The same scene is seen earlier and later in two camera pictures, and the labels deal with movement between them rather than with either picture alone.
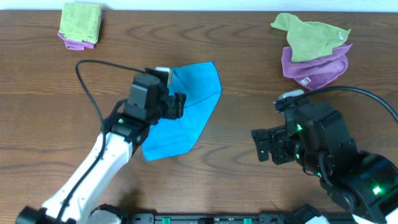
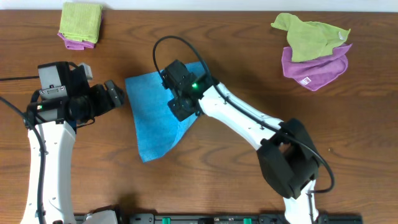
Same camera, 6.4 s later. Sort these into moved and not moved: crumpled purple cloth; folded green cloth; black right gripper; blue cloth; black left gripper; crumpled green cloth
Moved: black right gripper; blue cloth; black left gripper
Not moved: folded green cloth; crumpled purple cloth; crumpled green cloth
